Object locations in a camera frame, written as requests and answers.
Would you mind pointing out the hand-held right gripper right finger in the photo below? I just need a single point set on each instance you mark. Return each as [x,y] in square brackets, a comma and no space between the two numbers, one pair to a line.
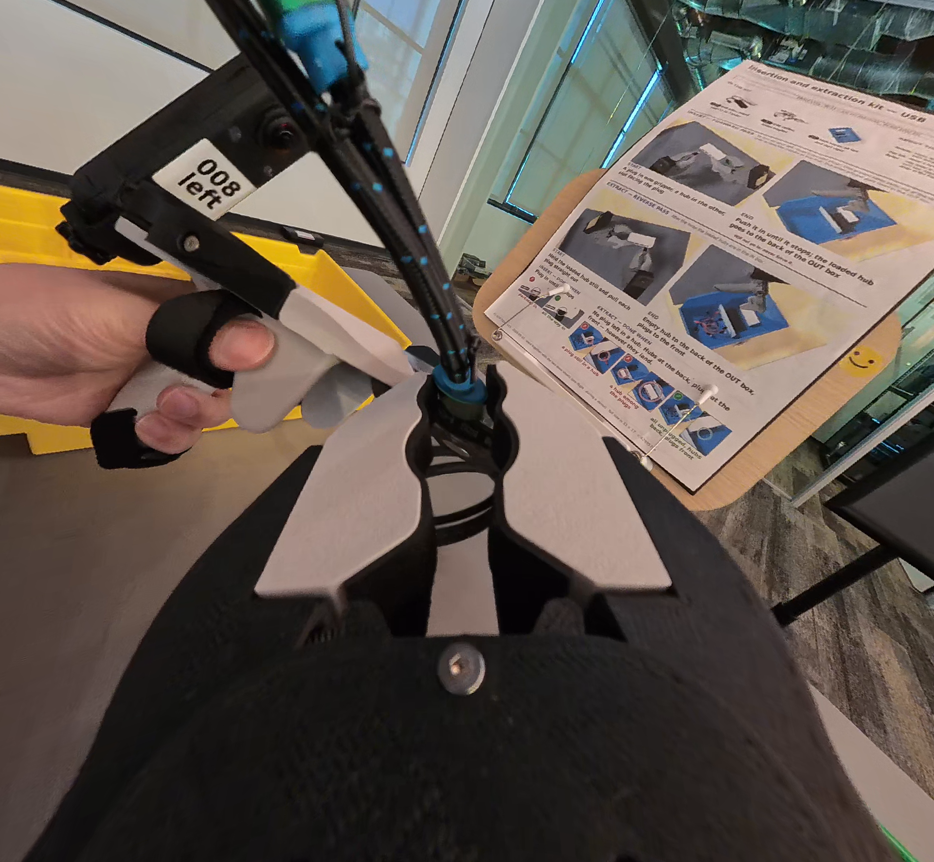
[584,512]

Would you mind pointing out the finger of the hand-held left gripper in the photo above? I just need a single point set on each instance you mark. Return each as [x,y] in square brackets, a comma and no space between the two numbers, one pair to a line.
[343,330]
[336,398]

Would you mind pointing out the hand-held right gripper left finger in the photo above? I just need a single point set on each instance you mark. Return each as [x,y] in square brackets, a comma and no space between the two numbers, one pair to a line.
[343,512]

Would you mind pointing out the yellow plastic bin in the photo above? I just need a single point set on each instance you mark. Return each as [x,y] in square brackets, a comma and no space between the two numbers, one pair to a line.
[29,235]

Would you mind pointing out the person's left hand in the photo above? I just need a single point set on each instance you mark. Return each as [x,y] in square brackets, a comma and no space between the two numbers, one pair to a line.
[59,344]

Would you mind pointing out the instruction sheet on stand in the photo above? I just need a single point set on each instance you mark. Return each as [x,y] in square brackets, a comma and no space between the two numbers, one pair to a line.
[759,475]

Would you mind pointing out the black monitor on stand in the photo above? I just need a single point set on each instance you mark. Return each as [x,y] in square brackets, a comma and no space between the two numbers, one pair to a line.
[890,512]

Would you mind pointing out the yellow smiley sticker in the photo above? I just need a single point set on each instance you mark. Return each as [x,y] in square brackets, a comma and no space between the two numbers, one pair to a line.
[864,359]

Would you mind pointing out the printed instruction sheet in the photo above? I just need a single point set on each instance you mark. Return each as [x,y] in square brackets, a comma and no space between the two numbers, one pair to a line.
[730,220]

